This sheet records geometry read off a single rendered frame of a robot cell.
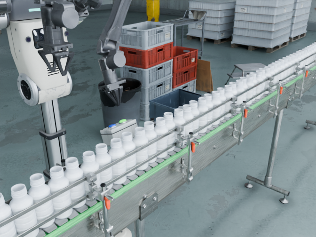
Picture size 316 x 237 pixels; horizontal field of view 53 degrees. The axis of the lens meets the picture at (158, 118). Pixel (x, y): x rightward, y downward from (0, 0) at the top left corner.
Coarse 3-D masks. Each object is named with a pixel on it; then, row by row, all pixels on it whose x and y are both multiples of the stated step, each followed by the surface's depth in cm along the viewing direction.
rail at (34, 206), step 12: (300, 60) 229; (216, 108) 151; (192, 120) 138; (216, 120) 155; (168, 132) 126; (156, 156) 124; (132, 168) 115; (48, 180) 97; (84, 180) 98; (60, 192) 92; (36, 204) 87; (72, 204) 97; (12, 216) 82; (36, 228) 89
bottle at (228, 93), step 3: (225, 87) 161; (228, 87) 160; (231, 87) 161; (225, 90) 161; (228, 90) 160; (231, 90) 161; (225, 93) 161; (228, 93) 161; (231, 93) 162; (228, 96) 161; (231, 96) 161; (228, 102) 162; (231, 102) 163; (225, 105) 163; (228, 105) 163; (225, 108) 163; (228, 108) 163; (231, 108) 164; (225, 111) 164; (228, 114) 165; (225, 117) 166; (228, 117) 166
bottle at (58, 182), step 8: (56, 168) 95; (56, 176) 92; (48, 184) 94; (56, 184) 93; (64, 184) 94; (64, 192) 94; (56, 200) 94; (64, 200) 95; (56, 208) 96; (64, 216) 97
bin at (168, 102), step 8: (160, 96) 209; (168, 96) 216; (176, 96) 223; (184, 96) 222; (192, 96) 217; (200, 96) 212; (152, 104) 201; (160, 104) 196; (168, 104) 218; (176, 104) 225; (184, 104) 224; (152, 112) 203; (160, 112) 199
